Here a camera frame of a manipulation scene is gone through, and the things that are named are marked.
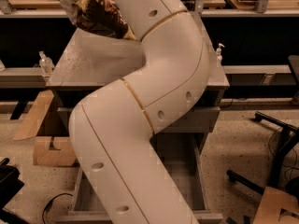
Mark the open bottom drawer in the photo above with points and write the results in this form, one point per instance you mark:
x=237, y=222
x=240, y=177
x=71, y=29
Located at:
x=180, y=156

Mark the cardboard box left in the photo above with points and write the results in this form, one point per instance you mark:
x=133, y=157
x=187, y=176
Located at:
x=52, y=145

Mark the closed upper drawer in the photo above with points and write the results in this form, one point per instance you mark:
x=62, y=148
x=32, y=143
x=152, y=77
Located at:
x=199, y=119

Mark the white pump bottle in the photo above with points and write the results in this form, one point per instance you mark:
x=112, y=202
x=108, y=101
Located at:
x=219, y=54

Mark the black object bottom left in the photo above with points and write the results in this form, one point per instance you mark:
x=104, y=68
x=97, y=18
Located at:
x=10, y=185

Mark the brown chip bag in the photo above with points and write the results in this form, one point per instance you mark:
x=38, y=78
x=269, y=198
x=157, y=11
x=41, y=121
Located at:
x=100, y=17

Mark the cardboard box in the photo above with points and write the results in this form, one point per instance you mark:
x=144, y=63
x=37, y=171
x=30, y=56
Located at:
x=52, y=145
x=277, y=207

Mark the clear sanitizer bottle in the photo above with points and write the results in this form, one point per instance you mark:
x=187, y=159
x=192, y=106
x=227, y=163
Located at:
x=46, y=63

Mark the black chair base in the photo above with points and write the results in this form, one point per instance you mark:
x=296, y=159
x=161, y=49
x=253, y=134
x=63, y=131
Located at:
x=288, y=140

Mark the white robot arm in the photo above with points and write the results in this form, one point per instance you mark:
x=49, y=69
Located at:
x=124, y=170

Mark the cardboard box bottom right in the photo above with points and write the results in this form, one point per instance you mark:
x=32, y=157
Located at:
x=277, y=207

